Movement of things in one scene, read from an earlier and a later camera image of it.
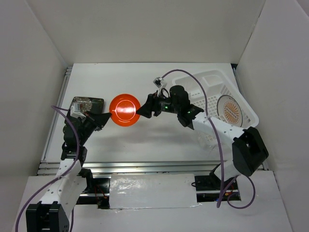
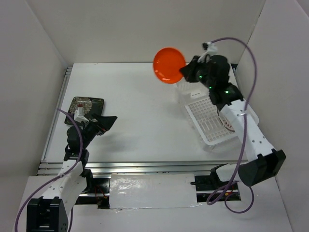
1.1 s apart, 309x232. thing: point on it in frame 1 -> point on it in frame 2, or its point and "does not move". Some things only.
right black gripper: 151,104 -> 188,70
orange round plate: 123,108 -> 167,63
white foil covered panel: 152,191 does not move
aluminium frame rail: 49,166 does not move
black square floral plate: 88,105 does not move
